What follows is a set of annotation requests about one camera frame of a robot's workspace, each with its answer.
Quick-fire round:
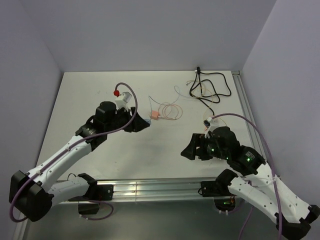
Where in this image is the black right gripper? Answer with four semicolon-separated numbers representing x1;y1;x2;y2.
180;132;229;160

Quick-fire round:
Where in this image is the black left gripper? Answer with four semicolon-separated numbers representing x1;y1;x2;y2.
105;106;149;133

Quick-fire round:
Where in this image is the light blue charging cable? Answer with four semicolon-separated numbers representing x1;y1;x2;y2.
147;84;198;123

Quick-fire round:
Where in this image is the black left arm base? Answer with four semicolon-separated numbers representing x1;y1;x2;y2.
68;184;114;218

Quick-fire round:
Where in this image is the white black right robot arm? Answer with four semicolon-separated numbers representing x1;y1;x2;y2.
180;126;320;240

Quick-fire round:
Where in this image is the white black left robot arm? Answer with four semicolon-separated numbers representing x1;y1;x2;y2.
9;101;151;223

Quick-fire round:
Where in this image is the pink charging cable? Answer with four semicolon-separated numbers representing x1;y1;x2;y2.
156;101;184;121

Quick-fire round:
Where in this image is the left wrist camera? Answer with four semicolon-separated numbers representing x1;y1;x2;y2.
113;89;132;112

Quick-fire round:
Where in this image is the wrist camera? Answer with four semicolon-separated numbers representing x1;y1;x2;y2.
113;89;132;112
203;117;220;138

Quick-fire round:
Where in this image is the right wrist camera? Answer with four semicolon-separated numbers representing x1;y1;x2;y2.
203;117;220;138

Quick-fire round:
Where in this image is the aluminium front rail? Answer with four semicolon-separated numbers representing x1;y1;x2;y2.
49;177;226;202

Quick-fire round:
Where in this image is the aluminium rail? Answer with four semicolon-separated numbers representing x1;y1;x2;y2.
49;177;226;202
231;70;269;160

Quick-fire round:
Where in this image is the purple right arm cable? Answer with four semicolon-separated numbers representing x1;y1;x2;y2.
212;112;285;240

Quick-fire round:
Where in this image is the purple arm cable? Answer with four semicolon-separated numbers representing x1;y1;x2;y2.
212;112;285;240
9;82;138;223

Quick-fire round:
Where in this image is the aluminium right side rail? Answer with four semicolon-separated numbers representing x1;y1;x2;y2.
231;70;269;160

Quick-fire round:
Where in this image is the black power strip cord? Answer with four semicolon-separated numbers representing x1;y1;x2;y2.
188;66;232;116

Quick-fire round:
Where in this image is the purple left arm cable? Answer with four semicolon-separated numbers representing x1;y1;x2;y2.
9;82;138;223

